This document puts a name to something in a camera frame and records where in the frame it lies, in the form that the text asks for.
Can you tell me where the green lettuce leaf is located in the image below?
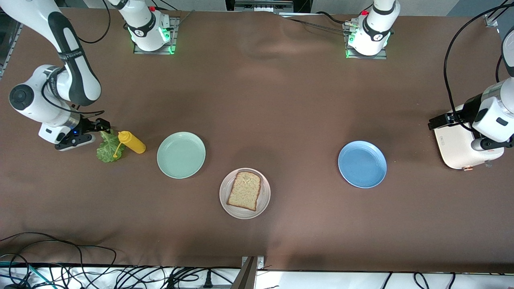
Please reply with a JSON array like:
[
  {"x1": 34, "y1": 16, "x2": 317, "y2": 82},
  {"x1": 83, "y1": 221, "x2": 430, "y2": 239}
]
[{"x1": 96, "y1": 129, "x2": 126, "y2": 163}]

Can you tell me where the toasted brown bread slice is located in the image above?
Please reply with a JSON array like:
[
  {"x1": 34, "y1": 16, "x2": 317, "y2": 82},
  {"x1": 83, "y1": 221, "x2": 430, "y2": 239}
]
[{"x1": 226, "y1": 171, "x2": 262, "y2": 212}]

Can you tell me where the mint green round plate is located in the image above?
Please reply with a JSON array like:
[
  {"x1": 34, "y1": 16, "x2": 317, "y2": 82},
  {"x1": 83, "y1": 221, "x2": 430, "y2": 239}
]
[{"x1": 157, "y1": 132, "x2": 206, "y2": 179}]

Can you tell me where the blue round plate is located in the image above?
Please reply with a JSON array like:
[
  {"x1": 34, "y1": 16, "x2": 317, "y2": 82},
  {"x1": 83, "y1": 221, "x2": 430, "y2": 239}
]
[{"x1": 338, "y1": 140, "x2": 388, "y2": 189}]

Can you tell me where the beige round plate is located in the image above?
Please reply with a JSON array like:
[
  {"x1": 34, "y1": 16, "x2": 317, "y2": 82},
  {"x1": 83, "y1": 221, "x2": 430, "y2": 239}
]
[{"x1": 219, "y1": 168, "x2": 271, "y2": 220}]

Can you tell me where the cream white toaster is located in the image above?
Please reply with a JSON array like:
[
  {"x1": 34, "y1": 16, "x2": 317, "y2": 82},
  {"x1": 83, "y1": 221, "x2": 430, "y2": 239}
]
[{"x1": 434, "y1": 104, "x2": 506, "y2": 172}]

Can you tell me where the yellow mustard squeeze bottle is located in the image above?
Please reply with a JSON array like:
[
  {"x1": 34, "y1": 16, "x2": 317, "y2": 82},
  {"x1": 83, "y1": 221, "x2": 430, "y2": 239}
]
[{"x1": 113, "y1": 131, "x2": 147, "y2": 158}]

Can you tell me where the brown table cover sheet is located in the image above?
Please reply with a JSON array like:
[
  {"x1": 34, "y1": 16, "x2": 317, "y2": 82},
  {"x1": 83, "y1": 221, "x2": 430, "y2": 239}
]
[{"x1": 0, "y1": 6, "x2": 514, "y2": 274}]

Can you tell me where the black equipment box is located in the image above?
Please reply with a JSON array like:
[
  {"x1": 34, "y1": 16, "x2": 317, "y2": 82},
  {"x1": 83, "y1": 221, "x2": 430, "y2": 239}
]
[{"x1": 225, "y1": 0, "x2": 313, "y2": 12}]

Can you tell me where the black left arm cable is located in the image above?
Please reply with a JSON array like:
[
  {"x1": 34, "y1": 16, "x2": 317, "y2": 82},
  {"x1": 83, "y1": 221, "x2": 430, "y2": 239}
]
[{"x1": 443, "y1": 3, "x2": 514, "y2": 132}]

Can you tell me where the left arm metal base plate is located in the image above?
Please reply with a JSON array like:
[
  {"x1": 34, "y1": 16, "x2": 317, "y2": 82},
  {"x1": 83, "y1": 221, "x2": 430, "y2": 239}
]
[{"x1": 345, "y1": 22, "x2": 388, "y2": 60}]

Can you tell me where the aluminium frame profile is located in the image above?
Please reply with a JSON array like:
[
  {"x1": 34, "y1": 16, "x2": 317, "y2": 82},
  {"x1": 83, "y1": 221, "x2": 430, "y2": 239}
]
[{"x1": 484, "y1": 0, "x2": 514, "y2": 28}]

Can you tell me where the aluminium frame bar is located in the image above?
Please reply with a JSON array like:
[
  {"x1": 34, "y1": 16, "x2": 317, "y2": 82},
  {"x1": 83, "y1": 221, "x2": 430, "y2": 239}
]
[{"x1": 0, "y1": 20, "x2": 21, "y2": 79}]

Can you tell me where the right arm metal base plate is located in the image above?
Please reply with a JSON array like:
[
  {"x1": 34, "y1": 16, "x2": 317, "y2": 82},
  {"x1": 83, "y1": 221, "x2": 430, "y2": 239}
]
[{"x1": 133, "y1": 17, "x2": 180, "y2": 55}]

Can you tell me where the black base cable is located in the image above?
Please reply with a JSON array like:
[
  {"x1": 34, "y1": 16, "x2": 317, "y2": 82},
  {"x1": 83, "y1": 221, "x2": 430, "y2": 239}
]
[{"x1": 315, "y1": 11, "x2": 350, "y2": 24}]

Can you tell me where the grey braided base cable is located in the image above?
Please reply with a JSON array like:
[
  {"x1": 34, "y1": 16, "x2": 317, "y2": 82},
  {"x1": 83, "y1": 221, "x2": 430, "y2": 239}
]
[{"x1": 287, "y1": 18, "x2": 352, "y2": 33}]

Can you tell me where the teal cable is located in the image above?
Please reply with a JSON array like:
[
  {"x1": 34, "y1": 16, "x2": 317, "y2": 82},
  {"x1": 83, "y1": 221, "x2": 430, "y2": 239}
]
[{"x1": 0, "y1": 261, "x2": 45, "y2": 286}]

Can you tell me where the aluminium frame post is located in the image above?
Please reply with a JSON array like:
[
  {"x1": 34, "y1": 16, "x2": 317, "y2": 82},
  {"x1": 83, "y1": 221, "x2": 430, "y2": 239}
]
[{"x1": 231, "y1": 256, "x2": 265, "y2": 289}]

